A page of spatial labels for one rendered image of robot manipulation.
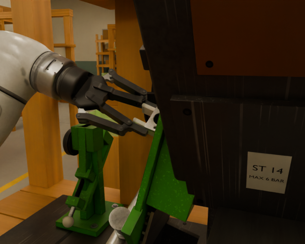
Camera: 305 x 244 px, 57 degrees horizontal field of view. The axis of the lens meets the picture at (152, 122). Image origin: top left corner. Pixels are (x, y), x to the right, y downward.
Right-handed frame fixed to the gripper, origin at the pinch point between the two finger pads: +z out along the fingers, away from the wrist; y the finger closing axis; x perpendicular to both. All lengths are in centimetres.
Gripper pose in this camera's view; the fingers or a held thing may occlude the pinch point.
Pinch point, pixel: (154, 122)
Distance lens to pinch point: 54.4
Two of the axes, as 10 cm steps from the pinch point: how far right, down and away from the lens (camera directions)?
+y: 4.6, -7.9, 4.0
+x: 0.0, 4.5, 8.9
